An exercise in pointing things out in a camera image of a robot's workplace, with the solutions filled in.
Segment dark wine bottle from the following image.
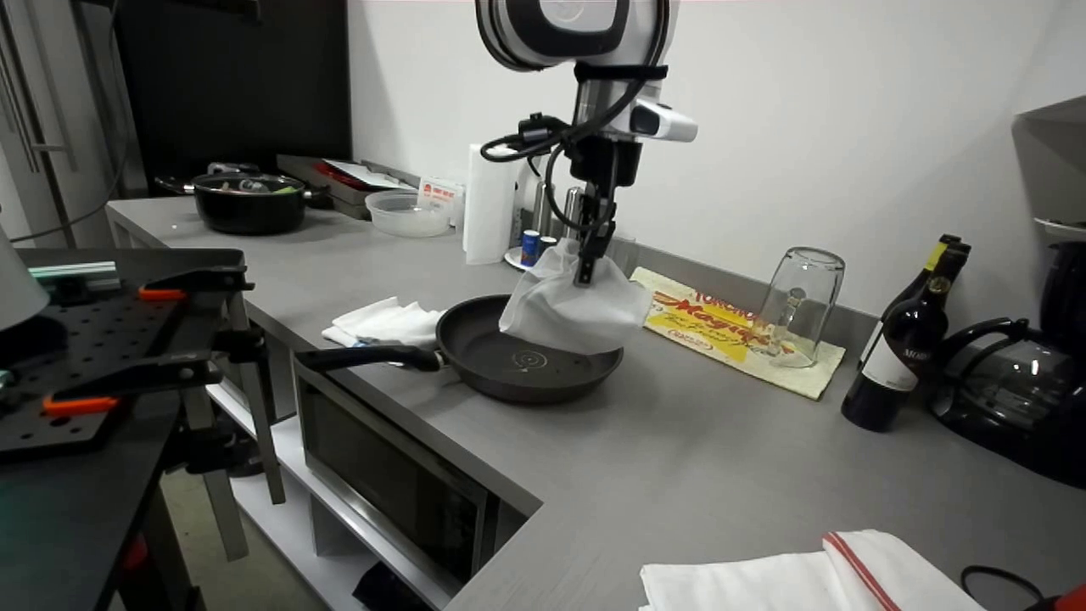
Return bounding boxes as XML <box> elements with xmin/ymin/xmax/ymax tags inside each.
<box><xmin>838</xmin><ymin>231</ymin><xmax>973</xmax><ymax>434</ymax></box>

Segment black clamp orange handle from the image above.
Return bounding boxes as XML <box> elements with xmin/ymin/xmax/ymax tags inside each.
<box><xmin>37</xmin><ymin>321</ymin><xmax>290</xmax><ymax>509</ymax></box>
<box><xmin>114</xmin><ymin>246</ymin><xmax>258</xmax><ymax>308</ymax></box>

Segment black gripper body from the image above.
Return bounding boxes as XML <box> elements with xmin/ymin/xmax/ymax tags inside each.
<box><xmin>565</xmin><ymin>132</ymin><xmax>649</xmax><ymax>231</ymax></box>

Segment folded white cloth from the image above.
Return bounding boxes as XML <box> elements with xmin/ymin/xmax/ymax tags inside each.
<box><xmin>319</xmin><ymin>291</ymin><xmax>448</xmax><ymax>349</ymax></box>

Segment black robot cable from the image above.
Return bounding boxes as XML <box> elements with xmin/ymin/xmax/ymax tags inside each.
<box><xmin>479</xmin><ymin>109</ymin><xmax>606</xmax><ymax>236</ymax></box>

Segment white dish cloth blue stripes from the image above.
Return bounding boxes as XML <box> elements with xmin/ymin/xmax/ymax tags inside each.
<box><xmin>497</xmin><ymin>235</ymin><xmax>654</xmax><ymax>357</ymax></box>

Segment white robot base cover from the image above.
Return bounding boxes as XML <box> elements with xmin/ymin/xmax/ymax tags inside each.
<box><xmin>0</xmin><ymin>231</ymin><xmax>55</xmax><ymax>332</ymax></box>

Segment thin black cable loop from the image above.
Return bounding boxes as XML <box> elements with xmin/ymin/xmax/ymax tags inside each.
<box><xmin>956</xmin><ymin>564</ymin><xmax>1050</xmax><ymax>611</ymax></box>

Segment clear glass mug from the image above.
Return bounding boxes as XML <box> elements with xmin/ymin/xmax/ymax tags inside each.
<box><xmin>755</xmin><ymin>244</ymin><xmax>848</xmax><ymax>374</ymax></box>

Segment white packet red label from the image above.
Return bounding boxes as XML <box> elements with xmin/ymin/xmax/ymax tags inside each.
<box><xmin>413</xmin><ymin>174</ymin><xmax>470</xmax><ymax>222</ymax></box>

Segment black frying pan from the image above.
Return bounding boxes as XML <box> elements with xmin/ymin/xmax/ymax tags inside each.
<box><xmin>296</xmin><ymin>291</ymin><xmax>628</xmax><ymax>408</ymax></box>

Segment grey black coffee maker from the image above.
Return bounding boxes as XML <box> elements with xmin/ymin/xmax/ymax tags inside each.
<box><xmin>1012</xmin><ymin>94</ymin><xmax>1086</xmax><ymax>365</ymax></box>

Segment white cloth red stripe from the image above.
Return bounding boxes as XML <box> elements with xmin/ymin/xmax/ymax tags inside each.
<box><xmin>637</xmin><ymin>527</ymin><xmax>986</xmax><ymax>611</ymax></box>

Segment black bowl on counter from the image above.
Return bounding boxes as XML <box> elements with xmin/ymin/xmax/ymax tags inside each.
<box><xmin>154</xmin><ymin>159</ymin><xmax>315</xmax><ymax>236</ymax></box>

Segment black perforated board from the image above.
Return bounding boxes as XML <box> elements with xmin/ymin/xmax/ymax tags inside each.
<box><xmin>0</xmin><ymin>295</ymin><xmax>188</xmax><ymax>458</ymax></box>

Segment flat grey box red print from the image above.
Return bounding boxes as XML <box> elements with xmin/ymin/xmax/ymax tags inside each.
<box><xmin>276</xmin><ymin>152</ymin><xmax>424</xmax><ymax>222</ymax></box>

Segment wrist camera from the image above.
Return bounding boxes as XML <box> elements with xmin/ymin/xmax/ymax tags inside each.
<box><xmin>626</xmin><ymin>94</ymin><xmax>702</xmax><ymax>146</ymax></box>

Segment yellow mat red print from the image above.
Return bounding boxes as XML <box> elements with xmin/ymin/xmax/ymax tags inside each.
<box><xmin>628</xmin><ymin>265</ymin><xmax>848</xmax><ymax>403</ymax></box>

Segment black wall panel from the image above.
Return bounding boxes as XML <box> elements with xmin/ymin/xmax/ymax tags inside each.
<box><xmin>114</xmin><ymin>0</ymin><xmax>352</xmax><ymax>185</ymax></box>

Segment steel microwave oven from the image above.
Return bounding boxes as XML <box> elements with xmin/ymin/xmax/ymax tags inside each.
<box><xmin>296</xmin><ymin>357</ymin><xmax>537</xmax><ymax>602</ymax></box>

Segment clear plastic container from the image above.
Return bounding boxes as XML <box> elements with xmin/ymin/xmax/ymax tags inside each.
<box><xmin>365</xmin><ymin>185</ymin><xmax>455</xmax><ymax>242</ymax></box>

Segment steel shaker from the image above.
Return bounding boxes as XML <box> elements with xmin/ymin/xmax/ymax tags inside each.
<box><xmin>560</xmin><ymin>182</ymin><xmax>588</xmax><ymax>242</ymax></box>
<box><xmin>531</xmin><ymin>175</ymin><xmax>557</xmax><ymax>242</ymax></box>

